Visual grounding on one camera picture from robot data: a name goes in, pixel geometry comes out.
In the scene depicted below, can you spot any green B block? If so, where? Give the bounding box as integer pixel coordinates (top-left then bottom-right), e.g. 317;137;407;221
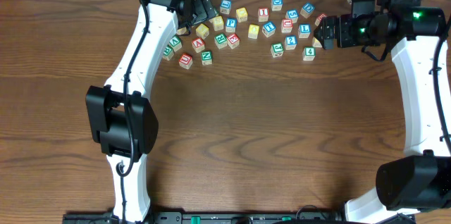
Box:
163;46;174;61

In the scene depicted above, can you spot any yellow S block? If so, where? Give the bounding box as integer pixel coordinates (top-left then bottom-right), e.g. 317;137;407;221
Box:
212;15;224;31

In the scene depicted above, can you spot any green R block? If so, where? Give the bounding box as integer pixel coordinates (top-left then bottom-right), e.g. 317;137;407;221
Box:
214;33;228;49

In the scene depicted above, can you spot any red E block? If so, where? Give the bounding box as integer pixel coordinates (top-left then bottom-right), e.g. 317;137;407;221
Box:
227;33;240;49

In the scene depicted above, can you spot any green 4 block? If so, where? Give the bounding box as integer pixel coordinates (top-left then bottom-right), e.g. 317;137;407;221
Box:
302;46;316;61

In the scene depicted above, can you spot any blue l block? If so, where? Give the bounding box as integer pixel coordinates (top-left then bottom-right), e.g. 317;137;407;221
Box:
298;24;311;39
220;0;232;15

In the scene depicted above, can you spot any blue 2 block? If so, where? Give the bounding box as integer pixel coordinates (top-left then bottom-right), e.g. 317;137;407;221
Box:
285;35;297;50

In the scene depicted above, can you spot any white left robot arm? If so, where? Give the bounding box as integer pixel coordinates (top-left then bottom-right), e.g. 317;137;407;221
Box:
85;0;216;223

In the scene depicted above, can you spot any red U block right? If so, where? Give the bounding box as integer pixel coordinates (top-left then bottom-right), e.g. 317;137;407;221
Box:
281;19;293;33

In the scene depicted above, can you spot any blue D block top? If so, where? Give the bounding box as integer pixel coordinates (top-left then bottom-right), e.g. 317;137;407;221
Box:
271;0;283;11

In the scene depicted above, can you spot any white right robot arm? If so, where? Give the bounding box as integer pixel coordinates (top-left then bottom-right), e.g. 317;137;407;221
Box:
314;0;450;223

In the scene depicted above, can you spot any green N block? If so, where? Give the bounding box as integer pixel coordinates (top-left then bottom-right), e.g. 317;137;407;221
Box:
201;51;213;66

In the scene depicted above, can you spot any red u block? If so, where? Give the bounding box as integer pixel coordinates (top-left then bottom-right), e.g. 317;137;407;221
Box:
178;53;193;70
281;19;293;33

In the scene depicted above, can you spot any yellow block upper middle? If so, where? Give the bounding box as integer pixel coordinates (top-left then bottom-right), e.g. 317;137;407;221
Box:
236;7;248;23

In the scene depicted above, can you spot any blue L block top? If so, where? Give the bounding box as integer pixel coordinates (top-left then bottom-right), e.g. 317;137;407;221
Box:
220;0;232;15

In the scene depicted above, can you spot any red I block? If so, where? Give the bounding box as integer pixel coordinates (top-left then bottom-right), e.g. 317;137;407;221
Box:
258;8;269;23

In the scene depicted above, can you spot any yellow G block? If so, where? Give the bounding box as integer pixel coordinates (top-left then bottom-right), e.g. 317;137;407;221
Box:
312;37;322;48

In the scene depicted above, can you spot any red U block left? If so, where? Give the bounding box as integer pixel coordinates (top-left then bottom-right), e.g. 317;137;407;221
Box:
178;53;193;70

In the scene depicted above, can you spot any red A block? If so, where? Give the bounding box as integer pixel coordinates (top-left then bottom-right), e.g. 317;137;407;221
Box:
192;37;205;53

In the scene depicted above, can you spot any green J block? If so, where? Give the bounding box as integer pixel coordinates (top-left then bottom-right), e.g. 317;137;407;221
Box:
271;42;284;58

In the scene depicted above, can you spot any yellow X block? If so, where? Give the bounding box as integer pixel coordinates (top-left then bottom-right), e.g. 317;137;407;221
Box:
176;27;187;35

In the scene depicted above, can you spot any blue T block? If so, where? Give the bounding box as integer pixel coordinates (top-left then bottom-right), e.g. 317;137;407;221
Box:
262;21;276;37

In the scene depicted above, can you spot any blue L block right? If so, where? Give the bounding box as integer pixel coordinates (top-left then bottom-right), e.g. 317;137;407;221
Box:
298;24;311;39

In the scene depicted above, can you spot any yellow block centre left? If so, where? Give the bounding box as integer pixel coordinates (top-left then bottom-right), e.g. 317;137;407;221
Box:
195;23;209;39

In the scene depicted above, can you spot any green V block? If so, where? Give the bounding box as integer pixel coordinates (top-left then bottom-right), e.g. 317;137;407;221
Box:
169;35;183;52

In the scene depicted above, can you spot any blue P block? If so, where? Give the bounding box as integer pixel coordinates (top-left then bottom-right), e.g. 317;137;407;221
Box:
225;18;237;33

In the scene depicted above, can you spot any blue D block tilted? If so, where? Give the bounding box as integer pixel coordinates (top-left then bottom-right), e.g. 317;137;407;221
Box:
300;2;315;18

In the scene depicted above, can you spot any red M block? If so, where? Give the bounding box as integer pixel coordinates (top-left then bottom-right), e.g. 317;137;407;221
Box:
315;13;327;26

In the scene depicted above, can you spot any yellow O block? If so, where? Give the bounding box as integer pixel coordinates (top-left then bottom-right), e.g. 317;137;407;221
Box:
248;24;260;39

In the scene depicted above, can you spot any blue 5 block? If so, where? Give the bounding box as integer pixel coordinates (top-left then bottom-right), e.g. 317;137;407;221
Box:
285;9;299;23

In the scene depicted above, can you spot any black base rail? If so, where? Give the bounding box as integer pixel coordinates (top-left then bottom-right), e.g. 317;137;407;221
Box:
62;210;416;224

